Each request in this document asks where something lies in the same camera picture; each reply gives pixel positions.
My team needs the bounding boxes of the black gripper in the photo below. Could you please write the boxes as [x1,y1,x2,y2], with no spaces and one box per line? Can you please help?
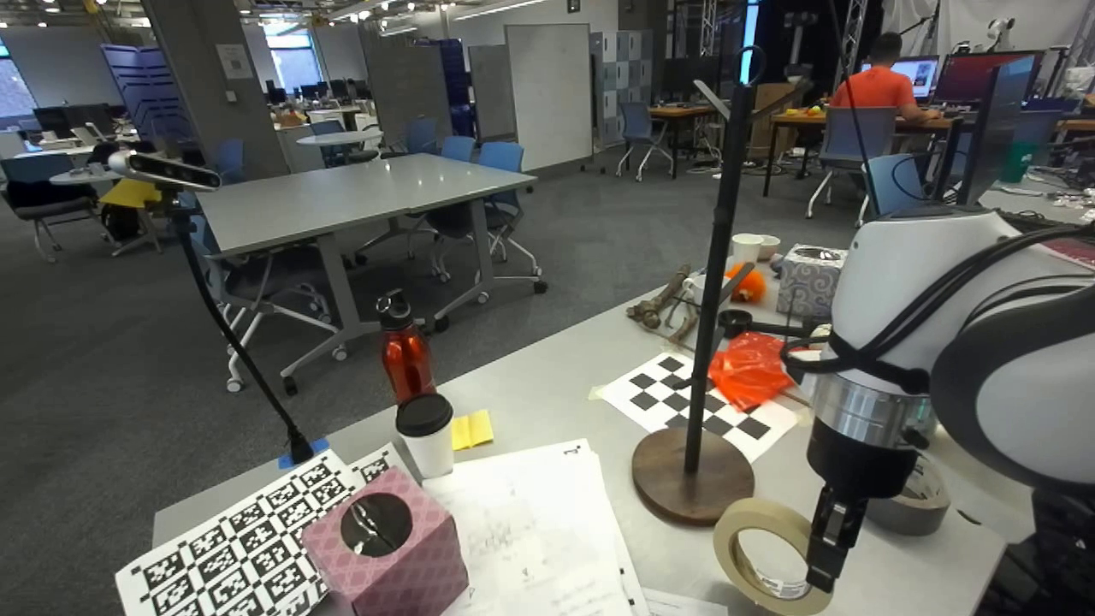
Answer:
[802,413,923,597]

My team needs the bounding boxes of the beige masking tape roll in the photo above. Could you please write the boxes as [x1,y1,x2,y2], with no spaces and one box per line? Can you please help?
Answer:
[710,497,837,616]

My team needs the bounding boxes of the wooden stand with black pole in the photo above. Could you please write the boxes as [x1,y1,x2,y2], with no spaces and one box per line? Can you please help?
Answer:
[628,0,766,530]

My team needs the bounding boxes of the orange plastic bag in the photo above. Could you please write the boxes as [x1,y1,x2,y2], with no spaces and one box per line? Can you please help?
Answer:
[703,329,800,413]

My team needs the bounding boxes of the black white checkerboard sheet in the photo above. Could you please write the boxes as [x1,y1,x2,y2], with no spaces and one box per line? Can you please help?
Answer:
[588,348,802,465]

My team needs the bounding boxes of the grey patterned tissue box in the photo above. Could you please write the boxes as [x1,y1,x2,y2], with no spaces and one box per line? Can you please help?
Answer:
[775,240,853,326]

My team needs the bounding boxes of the thick brown wooden stick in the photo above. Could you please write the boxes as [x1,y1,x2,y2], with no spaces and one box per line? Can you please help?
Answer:
[623,264,698,336]

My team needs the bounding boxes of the white paper sheets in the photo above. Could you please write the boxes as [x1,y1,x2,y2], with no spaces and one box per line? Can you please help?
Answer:
[418,434,733,616]

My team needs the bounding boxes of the yellow sticky note pad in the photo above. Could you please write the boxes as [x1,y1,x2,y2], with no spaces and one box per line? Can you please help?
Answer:
[447,409,500,454]

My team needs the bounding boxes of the white cup with black lid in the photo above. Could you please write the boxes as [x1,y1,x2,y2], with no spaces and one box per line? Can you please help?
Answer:
[394,389,458,484]

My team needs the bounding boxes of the person in orange shirt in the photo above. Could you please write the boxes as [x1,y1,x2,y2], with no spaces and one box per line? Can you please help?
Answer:
[829,28,952,126]

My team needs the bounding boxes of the pink tissue box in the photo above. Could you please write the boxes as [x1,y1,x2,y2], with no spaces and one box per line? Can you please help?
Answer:
[296,465,472,616]

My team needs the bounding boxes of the red water bottle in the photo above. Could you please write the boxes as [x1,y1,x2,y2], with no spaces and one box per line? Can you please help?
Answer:
[380,322,439,405]

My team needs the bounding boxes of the blue office chair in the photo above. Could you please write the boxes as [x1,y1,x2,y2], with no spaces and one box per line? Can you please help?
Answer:
[434,133,550,300]
[173,188,352,397]

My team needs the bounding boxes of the white board panel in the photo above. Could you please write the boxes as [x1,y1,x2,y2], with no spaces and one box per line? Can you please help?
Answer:
[504,22,599,175]

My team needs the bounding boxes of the grey office table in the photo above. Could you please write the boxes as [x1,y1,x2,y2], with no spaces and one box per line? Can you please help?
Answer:
[184,152,539,393]

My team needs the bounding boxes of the tag marker sheet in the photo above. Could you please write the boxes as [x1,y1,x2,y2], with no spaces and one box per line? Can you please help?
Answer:
[112,443,403,616]

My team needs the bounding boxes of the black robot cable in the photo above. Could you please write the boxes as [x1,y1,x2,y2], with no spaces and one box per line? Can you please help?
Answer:
[782,220,1095,397]

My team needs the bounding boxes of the camera on black gooseneck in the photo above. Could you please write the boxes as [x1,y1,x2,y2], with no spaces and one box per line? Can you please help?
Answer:
[102,144,336,473]

